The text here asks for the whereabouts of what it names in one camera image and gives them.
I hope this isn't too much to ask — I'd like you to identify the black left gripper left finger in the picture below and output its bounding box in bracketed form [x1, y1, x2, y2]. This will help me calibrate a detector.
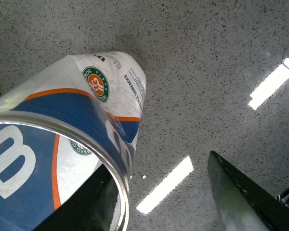
[35, 165, 118, 231]

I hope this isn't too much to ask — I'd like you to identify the white blue tennis ball can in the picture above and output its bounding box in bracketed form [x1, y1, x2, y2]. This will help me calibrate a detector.
[0, 51, 146, 231]

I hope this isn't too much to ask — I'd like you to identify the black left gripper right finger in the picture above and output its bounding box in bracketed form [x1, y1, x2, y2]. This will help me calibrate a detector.
[208, 151, 289, 231]

